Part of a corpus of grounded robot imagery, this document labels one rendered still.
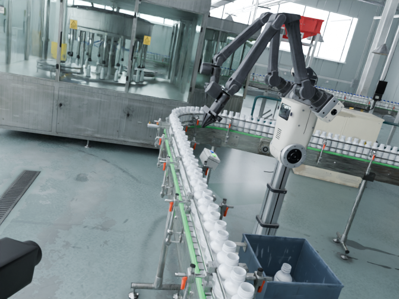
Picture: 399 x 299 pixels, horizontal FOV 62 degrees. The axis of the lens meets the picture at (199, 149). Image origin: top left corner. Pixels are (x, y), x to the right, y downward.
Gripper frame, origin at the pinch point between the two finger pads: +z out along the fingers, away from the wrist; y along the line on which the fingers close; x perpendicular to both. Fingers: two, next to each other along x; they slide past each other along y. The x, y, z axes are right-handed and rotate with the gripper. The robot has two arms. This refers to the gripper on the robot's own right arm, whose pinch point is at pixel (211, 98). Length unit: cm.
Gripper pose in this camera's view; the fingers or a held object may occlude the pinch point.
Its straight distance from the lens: 213.3
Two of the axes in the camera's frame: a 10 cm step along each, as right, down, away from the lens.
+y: -9.7, -1.3, -2.1
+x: 1.6, 3.3, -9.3
